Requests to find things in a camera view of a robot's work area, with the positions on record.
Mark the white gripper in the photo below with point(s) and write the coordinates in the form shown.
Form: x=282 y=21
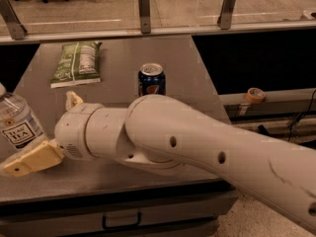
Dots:
x=69 y=131

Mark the clear plastic tea bottle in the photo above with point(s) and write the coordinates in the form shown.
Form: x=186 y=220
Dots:
x=19 y=125

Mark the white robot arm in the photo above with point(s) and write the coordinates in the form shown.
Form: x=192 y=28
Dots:
x=159 y=134

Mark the green jalapeno chip bag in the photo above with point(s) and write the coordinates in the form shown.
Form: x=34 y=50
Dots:
x=78 y=64

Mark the blue Pepsi soda can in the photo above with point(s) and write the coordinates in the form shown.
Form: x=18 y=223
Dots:
x=151 y=79

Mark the grey cabinet drawer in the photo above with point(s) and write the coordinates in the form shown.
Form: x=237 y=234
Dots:
x=184 y=216

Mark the orange tape roll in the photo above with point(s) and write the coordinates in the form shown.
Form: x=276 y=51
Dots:
x=255 y=95

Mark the black wheeled stand base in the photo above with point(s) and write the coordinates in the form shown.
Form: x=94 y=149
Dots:
x=263 y=131

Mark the left metal railing bracket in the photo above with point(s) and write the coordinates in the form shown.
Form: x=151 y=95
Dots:
x=16 y=29

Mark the metal railing bracket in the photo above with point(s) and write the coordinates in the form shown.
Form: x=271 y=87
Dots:
x=225 y=18
x=144 y=16
x=16 y=29

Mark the black drawer handle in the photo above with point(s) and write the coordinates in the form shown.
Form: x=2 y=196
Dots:
x=117 y=221

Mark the middle metal railing bracket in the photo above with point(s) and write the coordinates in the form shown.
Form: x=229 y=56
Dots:
x=144 y=16

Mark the right metal railing bracket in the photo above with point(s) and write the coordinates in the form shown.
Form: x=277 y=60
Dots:
x=225 y=18

